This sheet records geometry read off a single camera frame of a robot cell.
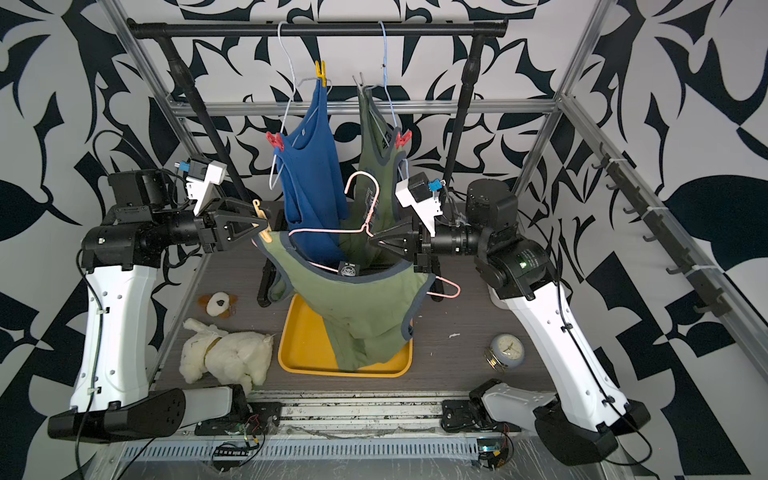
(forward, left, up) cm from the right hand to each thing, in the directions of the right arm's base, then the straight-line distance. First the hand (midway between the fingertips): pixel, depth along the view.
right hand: (374, 237), depth 50 cm
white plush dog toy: (-8, +34, -36) cm, 50 cm away
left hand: (+6, +20, -1) cm, 20 cm away
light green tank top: (+3, +4, -37) cm, 37 cm away
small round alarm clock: (-4, -34, -43) cm, 55 cm away
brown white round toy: (+10, +49, -44) cm, 66 cm away
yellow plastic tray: (-3, +22, -47) cm, 52 cm away
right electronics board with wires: (-27, -26, -48) cm, 61 cm away
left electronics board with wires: (-27, +37, -50) cm, 68 cm away
